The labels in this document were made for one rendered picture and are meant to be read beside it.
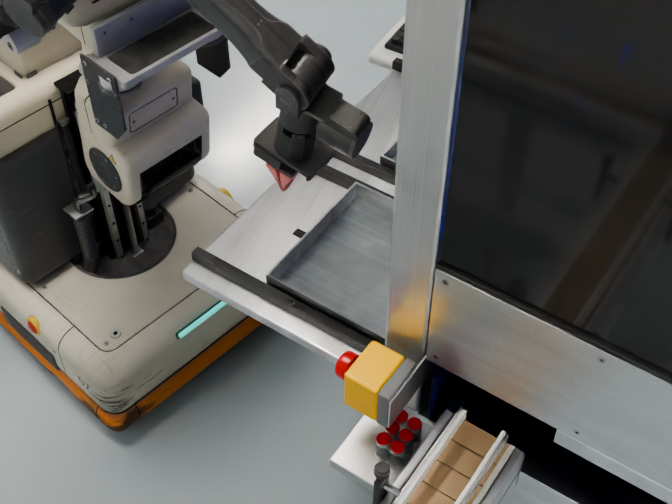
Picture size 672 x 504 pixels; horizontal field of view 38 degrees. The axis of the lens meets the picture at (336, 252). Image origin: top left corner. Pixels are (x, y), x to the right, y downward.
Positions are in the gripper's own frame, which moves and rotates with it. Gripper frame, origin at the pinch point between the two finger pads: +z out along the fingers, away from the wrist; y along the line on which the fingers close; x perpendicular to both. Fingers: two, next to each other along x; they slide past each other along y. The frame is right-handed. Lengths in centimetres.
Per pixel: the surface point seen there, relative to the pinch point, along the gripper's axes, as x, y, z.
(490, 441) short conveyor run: -14.7, 46.0, 4.1
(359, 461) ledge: -24.7, 32.5, 12.0
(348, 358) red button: -18.9, 24.1, 0.0
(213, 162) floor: 83, -68, 123
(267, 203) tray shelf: 9.6, -7.5, 20.5
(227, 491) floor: -5, 4, 108
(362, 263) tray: 6.7, 13.5, 15.8
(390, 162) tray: 27.7, 5.8, 14.7
